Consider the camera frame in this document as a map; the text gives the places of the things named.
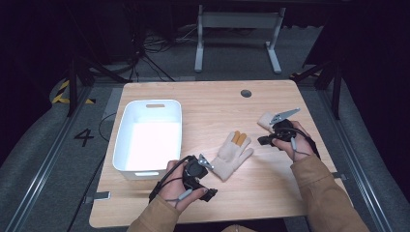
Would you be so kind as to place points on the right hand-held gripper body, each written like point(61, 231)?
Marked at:
point(283, 130)

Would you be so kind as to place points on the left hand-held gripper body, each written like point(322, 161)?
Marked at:
point(194, 168)

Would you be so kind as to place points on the beige knit glove orange fingers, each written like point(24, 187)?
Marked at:
point(228, 158)
point(265, 121)

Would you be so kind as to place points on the white plastic storage basket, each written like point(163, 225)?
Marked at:
point(151, 141)

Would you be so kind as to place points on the person's right hand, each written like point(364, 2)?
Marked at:
point(301, 146)

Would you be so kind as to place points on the person's left hand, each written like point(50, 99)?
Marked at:
point(172, 190)

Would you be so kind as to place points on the black metal stand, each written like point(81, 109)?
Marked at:
point(336, 90)

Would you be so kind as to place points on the black tripod stand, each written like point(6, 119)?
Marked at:
point(73, 83)

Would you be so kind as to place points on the grey metal table bracket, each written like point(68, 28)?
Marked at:
point(100, 196)
point(339, 176)

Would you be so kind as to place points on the grey metal table frame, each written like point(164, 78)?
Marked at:
point(238, 20)

